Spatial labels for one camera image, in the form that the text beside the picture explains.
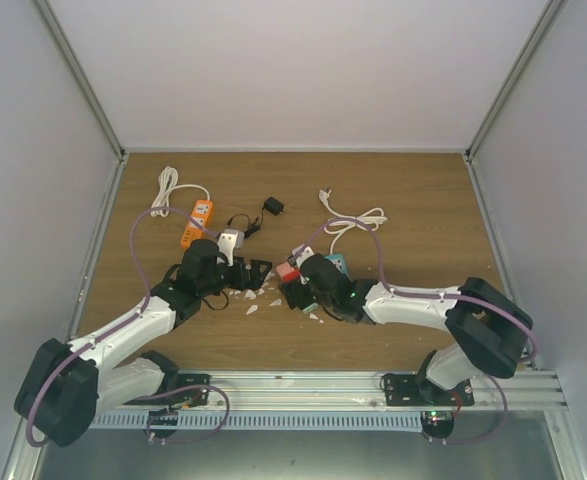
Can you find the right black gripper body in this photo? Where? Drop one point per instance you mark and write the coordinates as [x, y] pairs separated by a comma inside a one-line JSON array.
[[293, 293]]

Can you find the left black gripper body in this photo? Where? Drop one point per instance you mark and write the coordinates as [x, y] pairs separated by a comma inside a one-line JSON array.
[[211, 285]]

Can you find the pink plug adapter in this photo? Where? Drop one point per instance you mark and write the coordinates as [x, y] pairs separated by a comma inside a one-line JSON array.
[[287, 272]]

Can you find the green plug adapter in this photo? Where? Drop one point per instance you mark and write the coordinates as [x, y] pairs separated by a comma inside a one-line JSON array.
[[310, 308]]

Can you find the teal power strip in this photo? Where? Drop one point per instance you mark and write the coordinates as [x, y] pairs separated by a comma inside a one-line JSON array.
[[339, 262]]

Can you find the red cube socket adapter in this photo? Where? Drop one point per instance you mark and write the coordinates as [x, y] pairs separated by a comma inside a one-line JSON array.
[[292, 262]]

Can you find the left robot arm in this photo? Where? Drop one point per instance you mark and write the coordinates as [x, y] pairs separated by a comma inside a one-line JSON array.
[[68, 384]]

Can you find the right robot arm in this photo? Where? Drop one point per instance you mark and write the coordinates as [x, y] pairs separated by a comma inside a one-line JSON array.
[[489, 331]]

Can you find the white debris piece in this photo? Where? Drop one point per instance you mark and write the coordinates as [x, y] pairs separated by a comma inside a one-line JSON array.
[[251, 309]]

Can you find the orange power strip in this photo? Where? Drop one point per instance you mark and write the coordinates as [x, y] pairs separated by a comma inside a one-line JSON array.
[[201, 213]]

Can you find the black power adapter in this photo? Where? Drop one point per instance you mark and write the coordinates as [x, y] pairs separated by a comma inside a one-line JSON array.
[[273, 206]]

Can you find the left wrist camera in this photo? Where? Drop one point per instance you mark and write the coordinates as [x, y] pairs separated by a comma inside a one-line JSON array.
[[228, 241]]

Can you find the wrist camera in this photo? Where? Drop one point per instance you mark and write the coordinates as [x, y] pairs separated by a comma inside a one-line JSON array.
[[302, 253], [228, 241]]

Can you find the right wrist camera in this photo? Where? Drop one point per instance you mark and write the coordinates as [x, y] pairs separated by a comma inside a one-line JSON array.
[[302, 253]]

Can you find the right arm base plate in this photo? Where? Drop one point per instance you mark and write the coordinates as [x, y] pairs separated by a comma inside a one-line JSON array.
[[407, 389]]

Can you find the grey slotted cable duct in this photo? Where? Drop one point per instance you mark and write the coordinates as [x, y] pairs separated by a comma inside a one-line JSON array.
[[202, 420]]

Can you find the aluminium front rail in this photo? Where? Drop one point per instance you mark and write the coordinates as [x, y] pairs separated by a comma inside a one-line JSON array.
[[361, 391]]

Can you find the left aluminium frame post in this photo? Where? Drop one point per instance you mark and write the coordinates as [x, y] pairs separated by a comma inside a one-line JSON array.
[[62, 43]]

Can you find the aluminium frame post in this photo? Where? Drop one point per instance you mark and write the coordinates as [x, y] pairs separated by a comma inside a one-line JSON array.
[[62, 43], [539, 32]]

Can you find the right aluminium frame post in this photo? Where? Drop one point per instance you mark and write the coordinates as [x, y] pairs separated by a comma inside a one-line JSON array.
[[539, 32]]

